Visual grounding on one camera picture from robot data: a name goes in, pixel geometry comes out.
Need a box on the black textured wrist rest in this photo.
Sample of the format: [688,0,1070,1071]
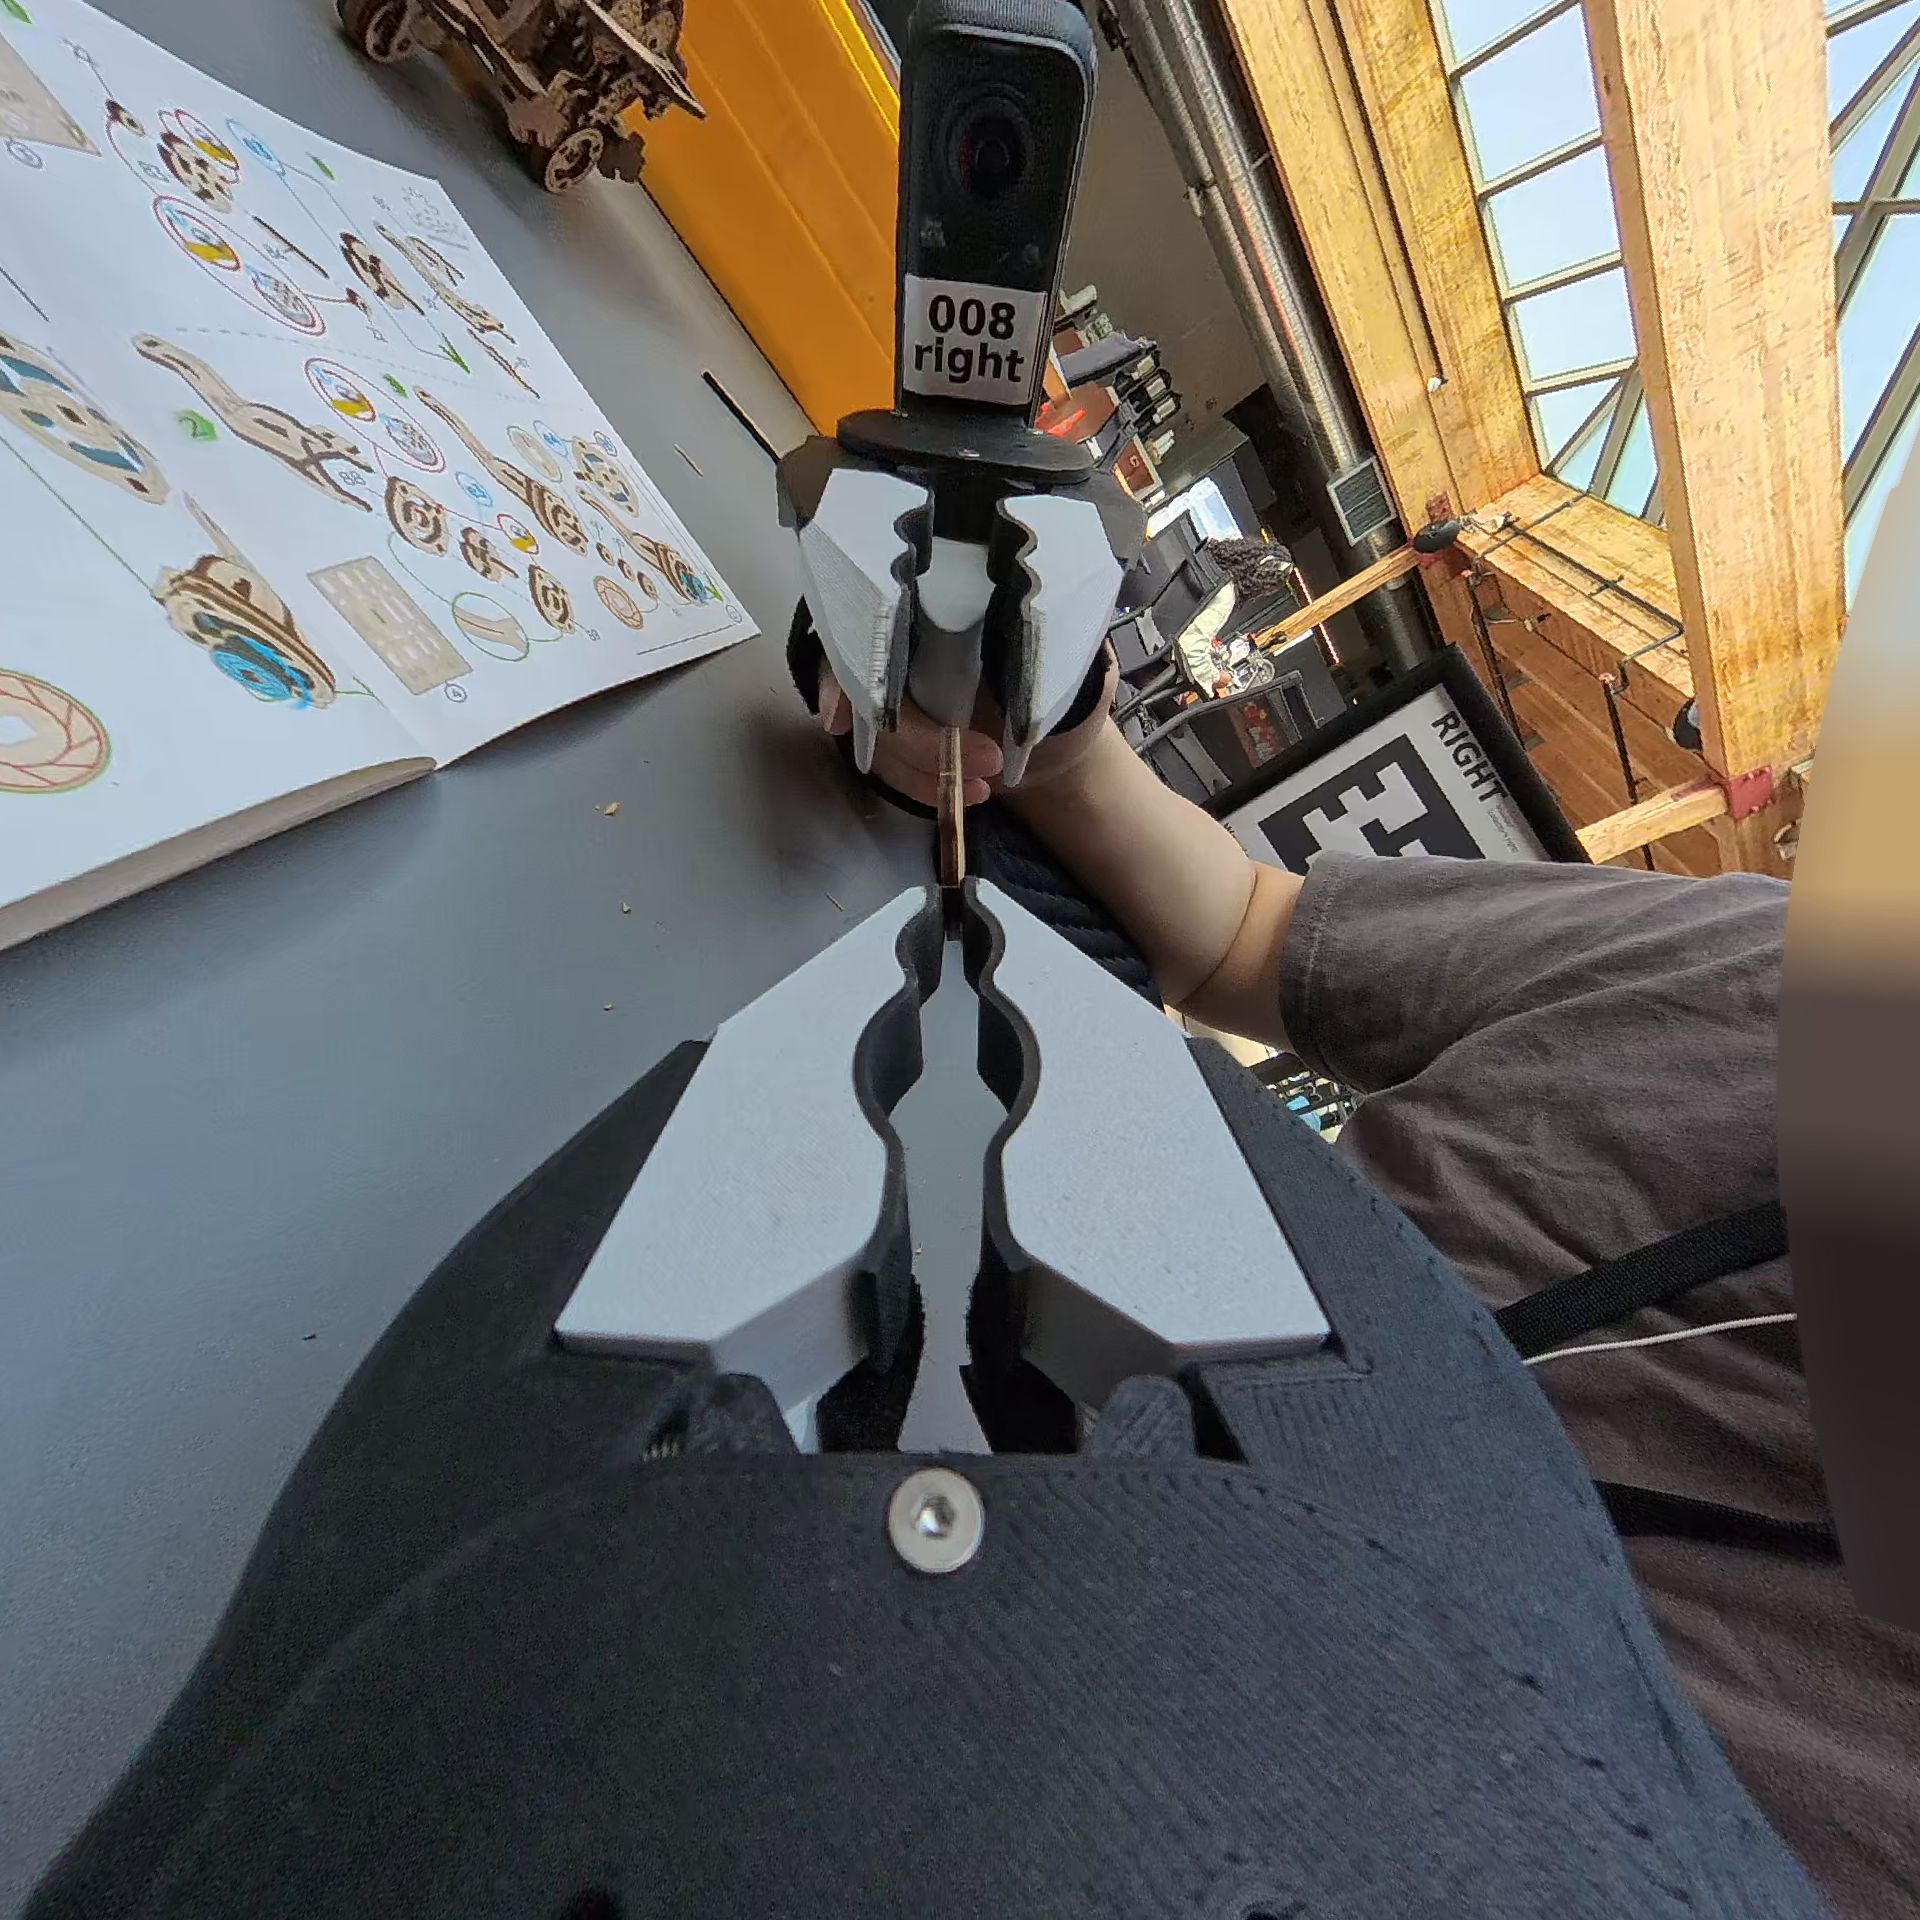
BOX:
[963,817,1172,1009]

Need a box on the black strap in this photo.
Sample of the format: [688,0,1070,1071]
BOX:
[1493,1201,1844,1568]

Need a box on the small wooden vehicle model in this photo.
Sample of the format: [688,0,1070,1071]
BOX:
[337,0,707,191]

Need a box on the framed right marker sign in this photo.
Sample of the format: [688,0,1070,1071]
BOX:
[1209,642,1595,876]

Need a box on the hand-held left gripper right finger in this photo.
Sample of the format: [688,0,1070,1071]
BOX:
[969,881,1339,1448]

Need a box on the round perforated wooden disc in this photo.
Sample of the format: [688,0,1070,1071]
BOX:
[934,726,973,942]

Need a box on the thin white cable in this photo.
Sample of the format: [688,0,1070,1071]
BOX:
[1524,1307,1796,1366]

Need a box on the yellow plastic bin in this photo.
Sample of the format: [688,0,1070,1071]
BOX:
[641,0,906,440]

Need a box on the person's right forearm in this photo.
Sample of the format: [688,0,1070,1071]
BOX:
[999,705,1305,1054]

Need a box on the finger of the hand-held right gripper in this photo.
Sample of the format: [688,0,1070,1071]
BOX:
[989,486,1125,789]
[791,471,934,772]

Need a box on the white instruction booklet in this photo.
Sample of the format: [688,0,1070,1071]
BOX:
[0,0,761,956]

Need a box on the person's right hand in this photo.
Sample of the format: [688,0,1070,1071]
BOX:
[817,665,1120,817]

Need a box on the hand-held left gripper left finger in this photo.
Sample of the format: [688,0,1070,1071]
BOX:
[552,885,945,1448]

